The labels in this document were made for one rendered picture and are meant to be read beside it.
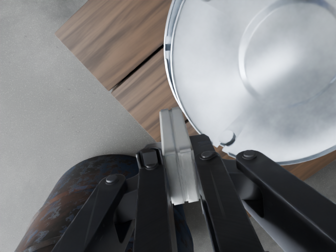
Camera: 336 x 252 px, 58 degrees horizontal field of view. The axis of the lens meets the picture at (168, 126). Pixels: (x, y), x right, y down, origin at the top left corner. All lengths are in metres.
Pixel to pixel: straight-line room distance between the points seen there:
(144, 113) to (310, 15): 0.23
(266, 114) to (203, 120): 0.08
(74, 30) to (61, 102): 0.42
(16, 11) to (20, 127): 0.27
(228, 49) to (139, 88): 0.12
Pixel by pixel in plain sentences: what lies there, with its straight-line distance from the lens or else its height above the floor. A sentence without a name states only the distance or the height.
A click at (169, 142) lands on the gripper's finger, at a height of 0.58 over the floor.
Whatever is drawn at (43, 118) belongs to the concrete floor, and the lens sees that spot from 0.81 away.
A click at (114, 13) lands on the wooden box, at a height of 0.35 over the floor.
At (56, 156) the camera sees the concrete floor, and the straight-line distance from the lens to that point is 0.85.
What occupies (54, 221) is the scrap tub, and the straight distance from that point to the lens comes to 0.62.
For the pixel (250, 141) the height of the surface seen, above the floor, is 0.37.
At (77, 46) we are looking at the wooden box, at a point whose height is 0.35.
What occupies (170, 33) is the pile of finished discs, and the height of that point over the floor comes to 0.36.
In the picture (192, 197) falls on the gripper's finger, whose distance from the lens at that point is 0.16.
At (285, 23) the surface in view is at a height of 0.37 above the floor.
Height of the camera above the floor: 0.73
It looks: 68 degrees down
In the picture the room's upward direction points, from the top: 171 degrees clockwise
